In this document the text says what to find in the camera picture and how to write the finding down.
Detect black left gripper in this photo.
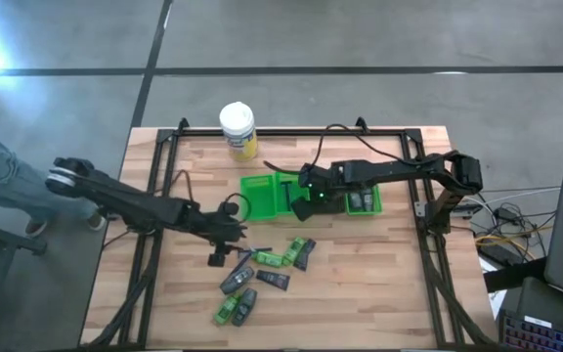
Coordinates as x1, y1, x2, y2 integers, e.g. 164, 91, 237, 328
196, 209, 249, 269

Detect black stand leg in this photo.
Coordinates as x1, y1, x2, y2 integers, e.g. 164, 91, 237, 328
0, 214, 49, 258

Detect yellow cable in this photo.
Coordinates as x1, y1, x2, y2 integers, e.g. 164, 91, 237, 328
475, 233, 549, 251

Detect black plastic basket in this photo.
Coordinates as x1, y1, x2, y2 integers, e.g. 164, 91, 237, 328
310, 197, 346, 215

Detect yellow white wipes canister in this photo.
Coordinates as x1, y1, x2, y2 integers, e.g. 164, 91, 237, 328
218, 101, 259, 163

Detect small green bottle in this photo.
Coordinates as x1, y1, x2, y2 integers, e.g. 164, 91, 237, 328
251, 249, 284, 270
212, 291, 242, 328
281, 236, 308, 268

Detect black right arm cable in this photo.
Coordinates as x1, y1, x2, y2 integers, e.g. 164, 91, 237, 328
310, 123, 405, 170

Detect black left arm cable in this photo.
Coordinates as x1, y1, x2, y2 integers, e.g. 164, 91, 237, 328
167, 168, 253, 225

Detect black floor cable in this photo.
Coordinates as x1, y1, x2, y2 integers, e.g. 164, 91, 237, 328
456, 188, 556, 248

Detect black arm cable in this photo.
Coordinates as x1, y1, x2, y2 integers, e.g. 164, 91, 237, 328
167, 168, 253, 225
310, 123, 405, 170

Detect black power supply box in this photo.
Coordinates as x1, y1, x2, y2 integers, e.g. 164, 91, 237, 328
482, 243, 547, 294

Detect white paper sheet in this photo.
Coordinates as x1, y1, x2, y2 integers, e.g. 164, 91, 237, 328
489, 287, 508, 320

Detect black aluminium rig frame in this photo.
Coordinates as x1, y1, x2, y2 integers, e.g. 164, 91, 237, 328
79, 115, 497, 352

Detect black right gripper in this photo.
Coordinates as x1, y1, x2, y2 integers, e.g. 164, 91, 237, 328
290, 161, 351, 223

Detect green plastic basket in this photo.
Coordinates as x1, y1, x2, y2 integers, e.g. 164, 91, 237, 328
239, 174, 278, 223
274, 170, 312, 217
343, 185, 384, 217

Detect backlit black keyboard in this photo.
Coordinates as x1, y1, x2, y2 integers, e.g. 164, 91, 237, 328
498, 308, 563, 352

